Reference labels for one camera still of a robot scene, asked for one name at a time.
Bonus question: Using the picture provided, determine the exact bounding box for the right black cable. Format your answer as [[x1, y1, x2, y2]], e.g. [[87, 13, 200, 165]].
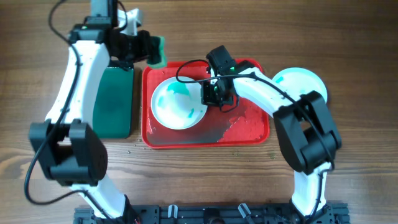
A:
[[175, 58, 335, 218]]

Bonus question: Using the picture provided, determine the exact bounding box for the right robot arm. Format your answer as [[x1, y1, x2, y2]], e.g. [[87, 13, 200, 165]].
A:
[[207, 60, 341, 220]]

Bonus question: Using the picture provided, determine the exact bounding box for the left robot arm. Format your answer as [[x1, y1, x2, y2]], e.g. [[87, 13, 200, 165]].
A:
[[29, 23, 165, 223]]

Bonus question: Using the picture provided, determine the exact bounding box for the light blue plate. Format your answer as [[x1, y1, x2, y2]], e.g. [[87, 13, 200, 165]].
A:
[[272, 67, 328, 102]]

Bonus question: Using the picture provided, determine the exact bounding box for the dark green tray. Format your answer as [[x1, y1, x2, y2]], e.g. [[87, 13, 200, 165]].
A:
[[93, 67, 134, 139]]

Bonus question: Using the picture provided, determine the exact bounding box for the red plastic tray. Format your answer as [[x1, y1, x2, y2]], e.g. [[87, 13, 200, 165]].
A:
[[141, 62, 270, 149]]

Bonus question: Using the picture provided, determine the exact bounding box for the green scrubbing sponge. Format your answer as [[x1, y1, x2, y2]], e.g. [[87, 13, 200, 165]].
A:
[[147, 36, 167, 69]]

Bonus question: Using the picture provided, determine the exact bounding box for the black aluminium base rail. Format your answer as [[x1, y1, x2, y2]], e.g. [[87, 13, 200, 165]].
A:
[[73, 202, 351, 224]]

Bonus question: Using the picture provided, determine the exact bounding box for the white plate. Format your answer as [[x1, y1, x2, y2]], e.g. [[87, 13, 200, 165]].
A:
[[150, 77, 208, 130]]

